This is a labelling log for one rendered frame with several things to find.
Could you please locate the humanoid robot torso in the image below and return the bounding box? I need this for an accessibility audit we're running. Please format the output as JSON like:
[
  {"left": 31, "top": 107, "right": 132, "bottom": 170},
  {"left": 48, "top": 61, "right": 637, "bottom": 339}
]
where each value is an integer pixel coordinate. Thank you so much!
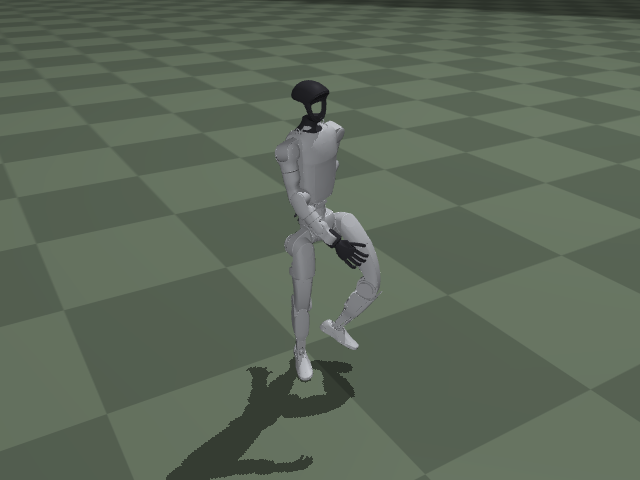
[{"left": 285, "top": 119, "right": 337, "bottom": 243}]

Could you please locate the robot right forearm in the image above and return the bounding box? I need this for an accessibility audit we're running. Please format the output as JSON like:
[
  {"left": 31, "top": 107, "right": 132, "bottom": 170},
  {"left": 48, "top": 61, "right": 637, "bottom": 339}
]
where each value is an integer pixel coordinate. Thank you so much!
[{"left": 290, "top": 193, "right": 337, "bottom": 245}]

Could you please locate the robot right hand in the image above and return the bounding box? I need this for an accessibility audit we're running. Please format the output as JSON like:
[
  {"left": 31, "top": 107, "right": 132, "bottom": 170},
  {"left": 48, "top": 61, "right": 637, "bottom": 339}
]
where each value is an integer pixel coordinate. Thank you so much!
[{"left": 323, "top": 229, "right": 369, "bottom": 269}]

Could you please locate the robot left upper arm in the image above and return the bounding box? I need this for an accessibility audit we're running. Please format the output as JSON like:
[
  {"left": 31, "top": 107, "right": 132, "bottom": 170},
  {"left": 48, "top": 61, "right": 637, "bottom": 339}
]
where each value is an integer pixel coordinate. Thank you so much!
[{"left": 326, "top": 121, "right": 345, "bottom": 171}]

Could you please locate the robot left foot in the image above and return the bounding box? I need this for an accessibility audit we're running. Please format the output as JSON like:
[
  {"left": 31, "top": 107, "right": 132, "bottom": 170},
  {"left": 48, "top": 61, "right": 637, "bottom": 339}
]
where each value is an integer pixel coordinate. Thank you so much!
[{"left": 320, "top": 319, "right": 359, "bottom": 350}]

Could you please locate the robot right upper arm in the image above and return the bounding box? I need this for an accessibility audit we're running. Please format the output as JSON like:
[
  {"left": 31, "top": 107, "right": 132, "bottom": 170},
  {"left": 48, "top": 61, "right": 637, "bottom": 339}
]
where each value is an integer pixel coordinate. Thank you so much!
[{"left": 275, "top": 138, "right": 311, "bottom": 205}]

